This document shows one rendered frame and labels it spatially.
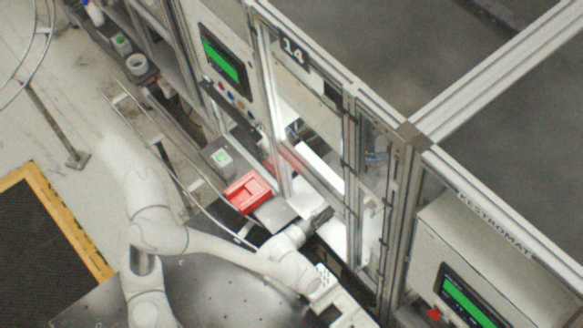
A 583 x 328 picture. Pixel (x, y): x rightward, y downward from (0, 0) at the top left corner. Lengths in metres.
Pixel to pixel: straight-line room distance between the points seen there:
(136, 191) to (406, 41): 1.00
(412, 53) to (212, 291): 1.53
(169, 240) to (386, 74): 0.89
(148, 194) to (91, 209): 1.87
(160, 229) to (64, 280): 1.80
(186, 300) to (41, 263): 1.30
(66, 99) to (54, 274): 1.24
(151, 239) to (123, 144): 2.14
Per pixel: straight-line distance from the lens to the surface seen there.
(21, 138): 4.44
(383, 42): 1.69
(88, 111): 4.38
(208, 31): 2.16
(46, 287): 3.85
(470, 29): 1.74
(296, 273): 2.32
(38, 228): 4.03
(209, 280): 2.84
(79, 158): 4.16
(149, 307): 2.56
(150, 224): 2.06
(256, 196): 2.64
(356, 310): 2.52
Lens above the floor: 3.27
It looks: 59 degrees down
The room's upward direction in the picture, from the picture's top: 9 degrees counter-clockwise
